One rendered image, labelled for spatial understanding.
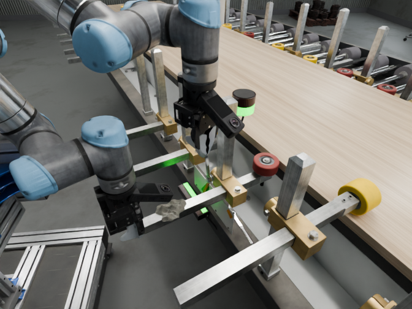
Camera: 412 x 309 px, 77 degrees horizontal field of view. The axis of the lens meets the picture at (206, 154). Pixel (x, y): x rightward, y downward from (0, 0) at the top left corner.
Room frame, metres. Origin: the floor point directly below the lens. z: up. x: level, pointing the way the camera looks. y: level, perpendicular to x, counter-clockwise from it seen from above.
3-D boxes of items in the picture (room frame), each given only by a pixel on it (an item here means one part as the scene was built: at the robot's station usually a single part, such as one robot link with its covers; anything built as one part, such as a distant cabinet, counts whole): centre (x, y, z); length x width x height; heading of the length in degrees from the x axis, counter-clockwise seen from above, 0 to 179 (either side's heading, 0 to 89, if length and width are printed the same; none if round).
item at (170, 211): (0.45, 0.09, 0.87); 0.09 x 0.07 x 0.02; 119
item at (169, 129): (1.00, 0.18, 0.80); 0.14 x 0.06 x 0.05; 29
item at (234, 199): (0.56, -0.07, 0.84); 0.14 x 0.06 x 0.05; 29
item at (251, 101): (0.60, -0.10, 1.12); 0.06 x 0.06 x 0.02
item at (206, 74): (0.53, 0.01, 1.22); 0.08 x 0.08 x 0.05
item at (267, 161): (0.61, -0.19, 0.85); 0.08 x 0.08 x 0.11
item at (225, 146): (0.58, -0.06, 0.89); 0.04 x 0.04 x 0.48; 29
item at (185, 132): (0.80, 0.07, 0.87); 0.04 x 0.04 x 0.48; 29
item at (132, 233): (0.38, 0.19, 0.86); 0.06 x 0.03 x 0.09; 119
